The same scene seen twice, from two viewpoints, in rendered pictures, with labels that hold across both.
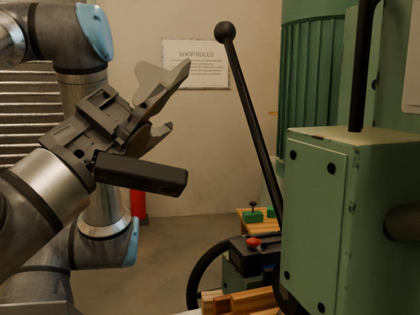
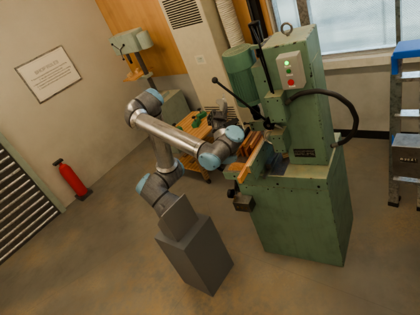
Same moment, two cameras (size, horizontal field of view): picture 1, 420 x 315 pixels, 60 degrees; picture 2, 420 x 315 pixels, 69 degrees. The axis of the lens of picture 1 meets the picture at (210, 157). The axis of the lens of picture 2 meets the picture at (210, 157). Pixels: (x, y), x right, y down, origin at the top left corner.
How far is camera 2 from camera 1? 1.33 m
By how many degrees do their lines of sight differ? 33
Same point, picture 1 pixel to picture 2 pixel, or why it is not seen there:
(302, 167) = (270, 102)
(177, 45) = (30, 67)
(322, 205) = (277, 106)
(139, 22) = not seen: outside the picture
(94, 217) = (169, 164)
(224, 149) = (103, 118)
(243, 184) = (126, 132)
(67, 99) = not seen: hidden behind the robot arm
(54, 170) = not seen: hidden behind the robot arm
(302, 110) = (246, 90)
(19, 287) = (165, 202)
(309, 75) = (245, 82)
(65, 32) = (154, 103)
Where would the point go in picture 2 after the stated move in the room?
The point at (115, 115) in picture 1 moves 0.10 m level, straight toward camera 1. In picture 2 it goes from (218, 115) to (235, 114)
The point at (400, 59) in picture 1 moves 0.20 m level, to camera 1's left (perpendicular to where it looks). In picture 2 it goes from (273, 79) to (247, 99)
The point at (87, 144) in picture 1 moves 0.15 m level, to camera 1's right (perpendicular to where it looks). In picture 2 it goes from (220, 124) to (239, 109)
